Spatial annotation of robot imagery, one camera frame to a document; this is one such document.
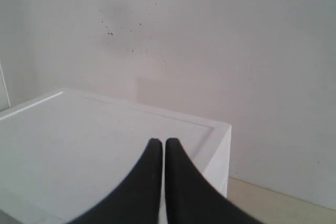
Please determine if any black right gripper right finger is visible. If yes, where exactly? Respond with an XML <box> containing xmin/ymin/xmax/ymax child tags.
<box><xmin>165</xmin><ymin>138</ymin><xmax>249</xmax><ymax>223</ymax></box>

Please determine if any white translucent drawer cabinet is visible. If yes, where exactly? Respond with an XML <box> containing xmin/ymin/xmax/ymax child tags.
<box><xmin>1</xmin><ymin>89</ymin><xmax>232</xmax><ymax>223</ymax></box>

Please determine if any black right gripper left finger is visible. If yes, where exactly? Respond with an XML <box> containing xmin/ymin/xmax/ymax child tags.
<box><xmin>71</xmin><ymin>138</ymin><xmax>162</xmax><ymax>223</ymax></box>

